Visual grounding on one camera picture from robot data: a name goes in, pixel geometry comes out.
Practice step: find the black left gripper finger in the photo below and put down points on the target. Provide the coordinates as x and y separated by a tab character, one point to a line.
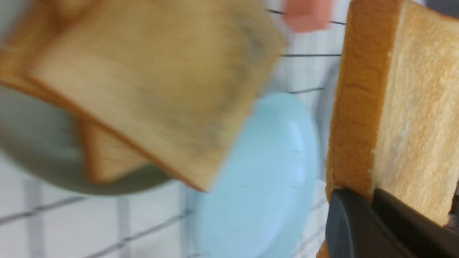
385	228

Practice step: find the toast slice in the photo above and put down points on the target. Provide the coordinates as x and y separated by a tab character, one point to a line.
394	123
43	21
175	79
106	158

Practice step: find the light blue plate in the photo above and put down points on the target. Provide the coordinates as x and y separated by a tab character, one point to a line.
259	204

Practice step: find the salmon red cube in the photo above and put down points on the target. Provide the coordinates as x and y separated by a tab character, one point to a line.
304	16

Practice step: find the green plate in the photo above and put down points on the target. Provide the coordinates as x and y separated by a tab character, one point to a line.
43	140

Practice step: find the checkered tablecloth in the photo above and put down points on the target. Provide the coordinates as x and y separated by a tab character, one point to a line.
42	221

